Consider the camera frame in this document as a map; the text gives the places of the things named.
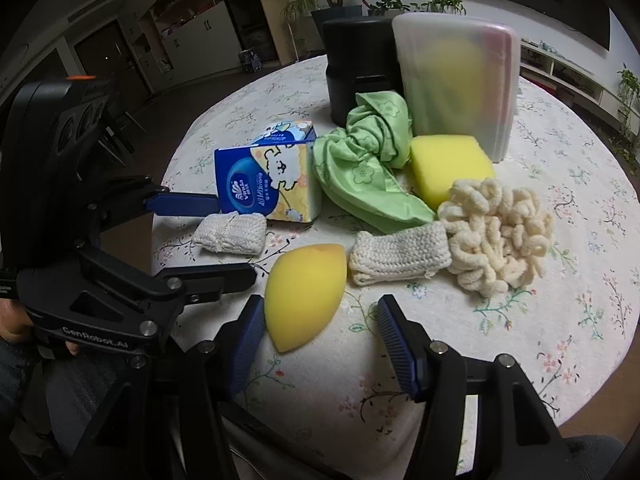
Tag yellow rectangular sponge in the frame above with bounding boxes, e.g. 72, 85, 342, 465
410, 135, 497, 212

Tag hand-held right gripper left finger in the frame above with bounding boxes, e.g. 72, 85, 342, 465
95, 295, 266, 480

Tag potted plant grey ribbed pot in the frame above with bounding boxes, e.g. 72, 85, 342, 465
367, 0, 420, 17

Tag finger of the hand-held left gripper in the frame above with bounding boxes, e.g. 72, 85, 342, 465
152, 266, 258, 307
92, 175, 222, 233

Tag long white knitted cloth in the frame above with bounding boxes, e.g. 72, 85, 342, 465
348, 222, 453, 288

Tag white tv stand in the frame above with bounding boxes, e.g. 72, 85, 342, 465
520, 40, 640, 122

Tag yellow egg-shaped makeup sponge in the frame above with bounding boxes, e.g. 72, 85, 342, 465
263, 243, 347, 354

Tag small thin-leaved potted plant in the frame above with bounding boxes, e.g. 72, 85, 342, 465
280, 0, 321, 28

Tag black cylindrical container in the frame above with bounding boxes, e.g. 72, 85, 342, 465
322, 16, 408, 128

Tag cream chenille scrubber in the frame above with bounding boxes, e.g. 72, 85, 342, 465
437, 178, 556, 297

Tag leafy plant beside tv stand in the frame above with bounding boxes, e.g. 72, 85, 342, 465
606, 67, 640, 177

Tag white wall cabinet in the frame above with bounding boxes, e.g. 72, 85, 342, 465
140, 0, 253, 93

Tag round table with floral cloth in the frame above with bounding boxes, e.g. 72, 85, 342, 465
150, 55, 640, 480

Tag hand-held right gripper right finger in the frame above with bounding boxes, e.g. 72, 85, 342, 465
377, 295, 576, 480

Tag person's left hand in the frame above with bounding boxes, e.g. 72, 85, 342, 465
0, 300, 81, 359

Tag small white knitted cloth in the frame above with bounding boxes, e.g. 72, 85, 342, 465
193, 211, 267, 256

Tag translucent plastic container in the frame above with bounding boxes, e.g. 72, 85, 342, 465
391, 12, 521, 163

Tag green floral cloth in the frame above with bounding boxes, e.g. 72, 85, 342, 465
312, 91, 436, 233

